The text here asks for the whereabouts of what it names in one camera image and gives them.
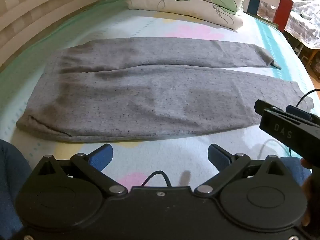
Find white bed rail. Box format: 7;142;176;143
244;0;283;10

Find blue bed post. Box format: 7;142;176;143
247;0;260;15

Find wooden slatted headboard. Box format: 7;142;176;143
0;0;125;68

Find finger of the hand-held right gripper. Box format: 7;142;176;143
254;99;320;121

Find grey pants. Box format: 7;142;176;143
16;37;314;143

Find person's right jeans leg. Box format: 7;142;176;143
279;157;312;180

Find person's left jeans leg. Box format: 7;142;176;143
0;139;32;240

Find person's jeans leg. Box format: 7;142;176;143
279;157;312;180
0;139;32;240

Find wooden furniture frame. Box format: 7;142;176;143
296;41;320;80

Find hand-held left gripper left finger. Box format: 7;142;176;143
31;144;127;197

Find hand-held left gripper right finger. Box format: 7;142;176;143
194;144;291;197

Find person's right hand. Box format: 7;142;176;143
300;158;320;228

